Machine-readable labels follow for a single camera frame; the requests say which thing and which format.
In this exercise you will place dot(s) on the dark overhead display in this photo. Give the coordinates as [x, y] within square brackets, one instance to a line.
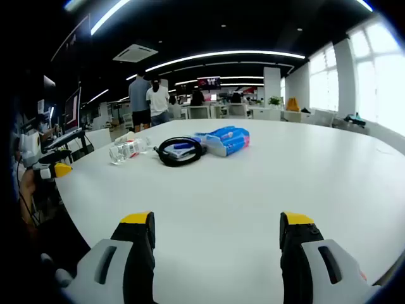
[72, 38]

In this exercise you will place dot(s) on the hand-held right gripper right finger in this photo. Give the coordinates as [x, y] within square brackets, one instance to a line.
[294, 259]

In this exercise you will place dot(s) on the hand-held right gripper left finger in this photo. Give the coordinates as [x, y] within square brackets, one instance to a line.
[139, 259]

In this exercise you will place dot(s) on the long curved ceiling light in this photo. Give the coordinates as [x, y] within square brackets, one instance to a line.
[246, 52]

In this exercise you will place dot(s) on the white table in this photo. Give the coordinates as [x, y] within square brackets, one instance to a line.
[237, 190]

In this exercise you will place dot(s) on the white office chair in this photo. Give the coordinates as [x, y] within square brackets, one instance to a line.
[238, 111]
[199, 112]

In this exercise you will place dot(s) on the bright ceiling light strip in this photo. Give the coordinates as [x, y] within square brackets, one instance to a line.
[107, 17]

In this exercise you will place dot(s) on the clear plastic water bottle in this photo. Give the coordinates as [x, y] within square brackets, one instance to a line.
[126, 152]

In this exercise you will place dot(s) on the wet wipes packet blue lid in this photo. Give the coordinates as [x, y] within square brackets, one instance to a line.
[182, 147]

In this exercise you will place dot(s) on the ceiling air conditioner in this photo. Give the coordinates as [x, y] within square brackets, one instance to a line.
[136, 53]

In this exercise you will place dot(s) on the laptop with red screen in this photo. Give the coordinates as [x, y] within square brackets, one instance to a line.
[72, 111]

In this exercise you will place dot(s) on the blue tissue pack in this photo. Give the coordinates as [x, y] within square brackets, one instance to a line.
[232, 139]

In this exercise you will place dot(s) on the orange bag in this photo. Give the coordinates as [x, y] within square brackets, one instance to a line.
[292, 105]

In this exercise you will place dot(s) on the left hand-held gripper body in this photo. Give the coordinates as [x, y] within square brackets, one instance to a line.
[30, 149]

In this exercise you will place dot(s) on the potted green plant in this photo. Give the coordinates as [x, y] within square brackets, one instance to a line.
[275, 102]

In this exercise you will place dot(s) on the teal dark object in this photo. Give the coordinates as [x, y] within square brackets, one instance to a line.
[356, 119]

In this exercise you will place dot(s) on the hanging display screen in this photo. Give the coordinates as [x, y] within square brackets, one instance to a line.
[209, 81]

